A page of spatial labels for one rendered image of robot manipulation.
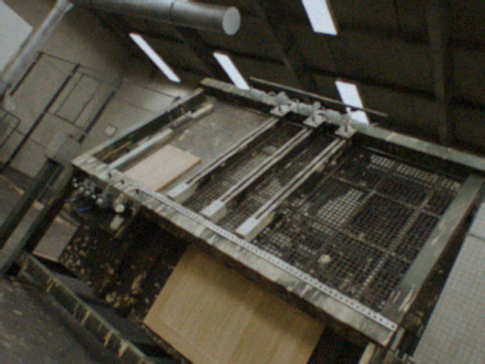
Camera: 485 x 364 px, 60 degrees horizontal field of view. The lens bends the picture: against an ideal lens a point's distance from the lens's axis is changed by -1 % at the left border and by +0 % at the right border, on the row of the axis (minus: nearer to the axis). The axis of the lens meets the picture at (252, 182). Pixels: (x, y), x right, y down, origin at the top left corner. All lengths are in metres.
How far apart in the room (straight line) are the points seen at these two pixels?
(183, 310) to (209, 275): 0.23
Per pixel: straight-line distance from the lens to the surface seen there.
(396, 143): 2.69
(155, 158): 2.84
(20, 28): 6.47
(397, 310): 1.88
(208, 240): 2.13
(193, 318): 2.36
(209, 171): 2.53
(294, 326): 2.12
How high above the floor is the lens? 0.79
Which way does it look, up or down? 10 degrees up
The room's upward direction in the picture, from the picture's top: 31 degrees clockwise
